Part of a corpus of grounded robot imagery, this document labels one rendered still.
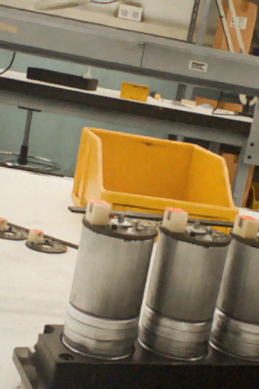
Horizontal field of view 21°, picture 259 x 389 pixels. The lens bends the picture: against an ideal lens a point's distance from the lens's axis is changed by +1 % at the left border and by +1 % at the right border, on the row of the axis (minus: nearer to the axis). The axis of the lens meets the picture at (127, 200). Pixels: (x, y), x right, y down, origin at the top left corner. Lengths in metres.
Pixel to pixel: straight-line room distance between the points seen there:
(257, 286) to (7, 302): 0.13
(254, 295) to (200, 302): 0.02
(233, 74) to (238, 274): 2.28
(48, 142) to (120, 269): 4.41
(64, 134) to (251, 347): 4.38
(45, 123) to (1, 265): 4.25
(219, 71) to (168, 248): 2.28
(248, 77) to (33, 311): 2.25
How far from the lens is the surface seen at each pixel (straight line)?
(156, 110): 2.51
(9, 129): 4.63
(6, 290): 0.33
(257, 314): 0.25
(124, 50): 2.46
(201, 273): 0.23
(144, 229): 0.22
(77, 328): 0.23
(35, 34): 2.47
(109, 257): 0.22
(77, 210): 0.24
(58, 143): 4.62
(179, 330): 0.24
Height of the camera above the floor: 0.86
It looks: 11 degrees down
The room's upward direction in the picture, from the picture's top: 11 degrees clockwise
